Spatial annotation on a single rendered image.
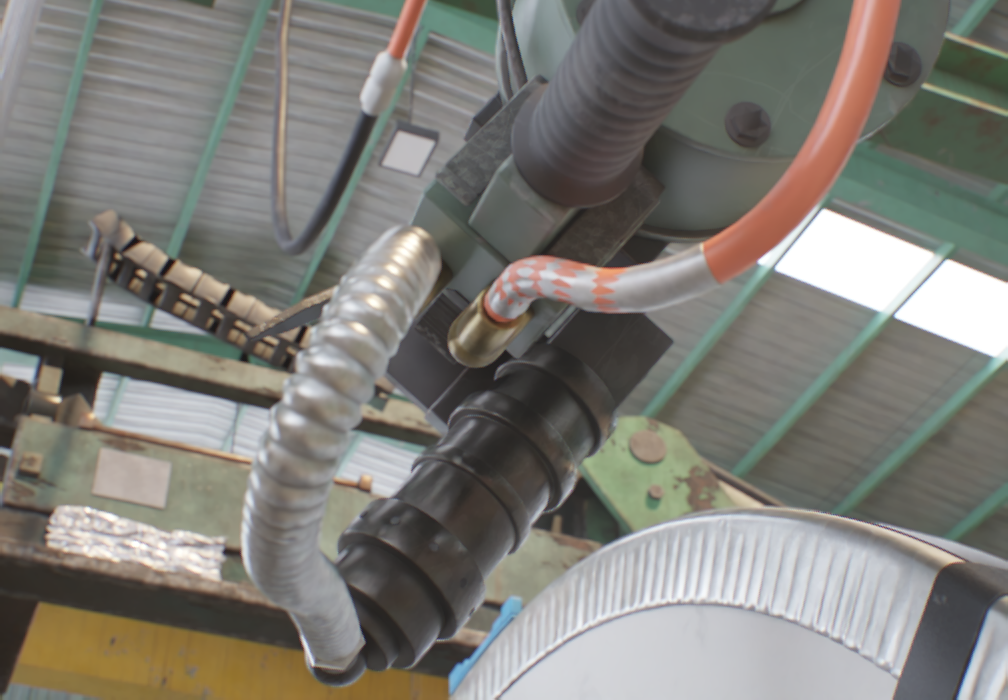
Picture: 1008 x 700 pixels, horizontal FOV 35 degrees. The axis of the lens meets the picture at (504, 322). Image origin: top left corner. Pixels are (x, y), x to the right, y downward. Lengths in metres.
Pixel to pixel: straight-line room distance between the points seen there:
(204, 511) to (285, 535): 1.27
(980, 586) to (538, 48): 0.24
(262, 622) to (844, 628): 1.08
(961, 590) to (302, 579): 0.25
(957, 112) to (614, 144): 3.58
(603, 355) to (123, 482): 1.03
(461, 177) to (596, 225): 0.05
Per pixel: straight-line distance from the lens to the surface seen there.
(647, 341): 0.68
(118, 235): 1.85
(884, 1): 0.48
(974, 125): 4.06
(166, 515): 1.64
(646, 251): 0.63
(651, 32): 0.39
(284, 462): 0.37
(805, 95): 0.55
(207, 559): 1.62
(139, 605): 1.63
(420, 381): 0.74
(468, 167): 0.54
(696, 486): 1.87
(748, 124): 0.54
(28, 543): 1.59
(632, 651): 0.80
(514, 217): 0.51
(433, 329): 0.70
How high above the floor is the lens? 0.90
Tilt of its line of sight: 39 degrees up
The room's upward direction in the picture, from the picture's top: straight up
